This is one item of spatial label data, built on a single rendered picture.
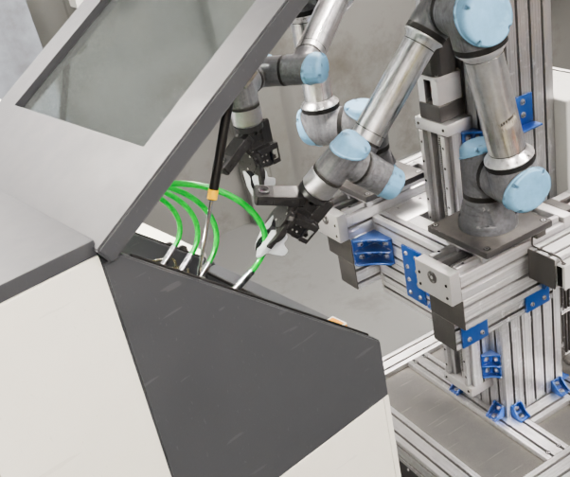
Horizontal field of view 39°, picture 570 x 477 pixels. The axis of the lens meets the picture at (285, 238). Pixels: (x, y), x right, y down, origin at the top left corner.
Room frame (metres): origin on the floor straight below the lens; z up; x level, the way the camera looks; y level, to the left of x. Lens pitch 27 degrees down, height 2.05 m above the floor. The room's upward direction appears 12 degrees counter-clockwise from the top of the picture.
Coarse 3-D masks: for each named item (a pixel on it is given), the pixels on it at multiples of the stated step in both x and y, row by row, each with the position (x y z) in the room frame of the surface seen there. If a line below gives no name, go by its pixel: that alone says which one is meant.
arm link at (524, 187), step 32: (448, 0) 1.68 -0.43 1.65; (480, 0) 1.62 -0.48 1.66; (448, 32) 1.68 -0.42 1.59; (480, 32) 1.61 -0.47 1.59; (480, 64) 1.65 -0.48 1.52; (480, 96) 1.66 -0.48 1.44; (512, 96) 1.66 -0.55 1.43; (512, 128) 1.65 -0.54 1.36; (512, 160) 1.65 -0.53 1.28; (512, 192) 1.62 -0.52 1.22; (544, 192) 1.65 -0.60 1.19
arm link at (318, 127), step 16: (304, 16) 2.28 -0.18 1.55; (304, 96) 2.33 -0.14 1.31; (320, 96) 2.30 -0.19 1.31; (304, 112) 2.32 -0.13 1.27; (320, 112) 2.28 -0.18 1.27; (336, 112) 2.30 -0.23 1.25; (304, 128) 2.31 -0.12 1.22; (320, 128) 2.29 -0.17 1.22; (336, 128) 2.26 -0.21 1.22; (320, 144) 2.31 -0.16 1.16
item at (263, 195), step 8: (256, 192) 1.61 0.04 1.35; (264, 192) 1.61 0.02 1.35; (272, 192) 1.61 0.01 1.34; (280, 192) 1.62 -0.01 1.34; (288, 192) 1.62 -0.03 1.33; (296, 192) 1.62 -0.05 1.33; (256, 200) 1.60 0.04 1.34; (264, 200) 1.60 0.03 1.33; (272, 200) 1.60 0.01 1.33; (280, 200) 1.60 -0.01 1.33; (288, 200) 1.60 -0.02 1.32; (296, 200) 1.60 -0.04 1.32; (304, 200) 1.60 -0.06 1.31
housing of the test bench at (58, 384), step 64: (0, 192) 1.52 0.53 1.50; (0, 256) 1.22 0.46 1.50; (64, 256) 1.18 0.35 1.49; (0, 320) 1.11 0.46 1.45; (64, 320) 1.16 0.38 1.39; (0, 384) 1.09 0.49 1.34; (64, 384) 1.14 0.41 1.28; (128, 384) 1.20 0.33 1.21; (0, 448) 1.06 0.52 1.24; (64, 448) 1.12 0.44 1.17; (128, 448) 1.18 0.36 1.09
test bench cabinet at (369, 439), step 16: (384, 400) 1.54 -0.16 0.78; (368, 416) 1.50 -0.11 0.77; (384, 416) 1.53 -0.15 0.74; (352, 432) 1.47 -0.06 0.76; (368, 432) 1.50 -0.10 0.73; (384, 432) 1.53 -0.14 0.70; (320, 448) 1.42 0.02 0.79; (336, 448) 1.44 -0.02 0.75; (352, 448) 1.47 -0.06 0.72; (368, 448) 1.50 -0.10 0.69; (384, 448) 1.52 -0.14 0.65; (304, 464) 1.39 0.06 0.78; (320, 464) 1.41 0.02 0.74; (336, 464) 1.44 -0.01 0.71; (352, 464) 1.46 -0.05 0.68; (368, 464) 1.49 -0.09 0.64; (384, 464) 1.52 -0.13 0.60
